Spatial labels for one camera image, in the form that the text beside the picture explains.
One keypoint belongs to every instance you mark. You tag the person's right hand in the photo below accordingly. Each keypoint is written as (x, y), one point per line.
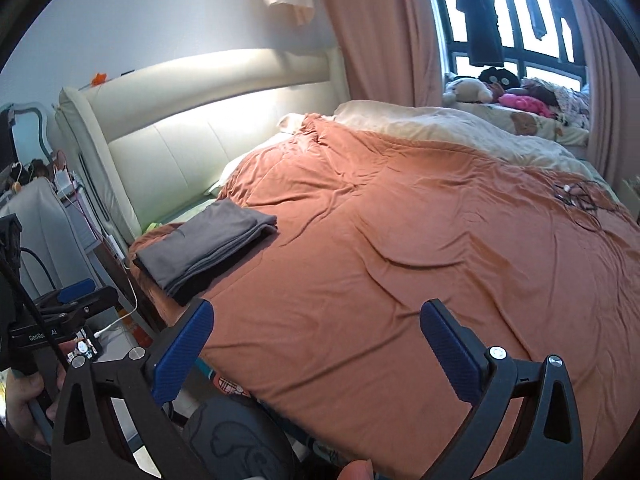
(356, 472)

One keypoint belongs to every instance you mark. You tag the person's patterned pants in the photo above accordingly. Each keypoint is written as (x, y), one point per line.
(235, 440)

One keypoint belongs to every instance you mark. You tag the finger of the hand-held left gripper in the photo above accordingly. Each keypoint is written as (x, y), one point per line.
(95, 302)
(75, 290)

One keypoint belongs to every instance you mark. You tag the person's left hand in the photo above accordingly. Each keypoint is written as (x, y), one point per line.
(20, 405)

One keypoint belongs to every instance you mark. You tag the orange blanket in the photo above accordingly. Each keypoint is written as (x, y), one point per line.
(400, 235)

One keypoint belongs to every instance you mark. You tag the pink plush toy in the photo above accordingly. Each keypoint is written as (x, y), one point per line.
(525, 102)

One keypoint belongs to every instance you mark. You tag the grey t-shirt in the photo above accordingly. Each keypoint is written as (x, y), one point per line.
(210, 240)

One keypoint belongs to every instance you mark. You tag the cream padded headboard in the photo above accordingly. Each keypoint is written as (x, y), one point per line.
(175, 150)

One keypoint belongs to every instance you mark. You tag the black framed window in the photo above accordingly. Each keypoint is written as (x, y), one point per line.
(545, 60)

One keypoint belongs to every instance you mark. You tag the small orange toy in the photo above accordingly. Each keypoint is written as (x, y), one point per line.
(99, 78)

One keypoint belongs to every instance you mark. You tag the black plush toy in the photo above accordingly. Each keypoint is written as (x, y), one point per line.
(500, 76)

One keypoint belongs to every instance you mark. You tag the black folded clothes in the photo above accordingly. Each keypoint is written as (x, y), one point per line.
(195, 292)

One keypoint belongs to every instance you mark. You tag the smartphone with lit screen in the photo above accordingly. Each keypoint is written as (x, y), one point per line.
(85, 346)

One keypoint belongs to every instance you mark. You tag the cream duvet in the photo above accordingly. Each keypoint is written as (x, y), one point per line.
(450, 125)

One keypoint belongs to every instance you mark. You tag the grey padded chair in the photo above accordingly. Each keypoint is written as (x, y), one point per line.
(45, 230)

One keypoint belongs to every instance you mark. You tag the patterned clothes pile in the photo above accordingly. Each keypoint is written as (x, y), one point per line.
(565, 97)

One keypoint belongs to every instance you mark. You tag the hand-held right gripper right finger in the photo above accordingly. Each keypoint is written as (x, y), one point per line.
(450, 355)

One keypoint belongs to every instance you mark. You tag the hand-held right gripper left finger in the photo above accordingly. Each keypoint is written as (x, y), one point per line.
(182, 360)

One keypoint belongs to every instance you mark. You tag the white framed mirror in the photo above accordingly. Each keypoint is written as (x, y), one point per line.
(35, 110)

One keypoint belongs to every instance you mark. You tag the white plush toy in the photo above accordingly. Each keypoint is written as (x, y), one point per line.
(467, 90)

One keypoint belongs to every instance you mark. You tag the dark hanging coat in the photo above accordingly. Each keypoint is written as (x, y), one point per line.
(482, 20)

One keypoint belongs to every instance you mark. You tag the dark hanging garment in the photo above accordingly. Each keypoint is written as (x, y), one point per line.
(542, 15)

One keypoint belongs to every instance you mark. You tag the pink curtain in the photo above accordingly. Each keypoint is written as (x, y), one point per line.
(610, 110)
(380, 30)

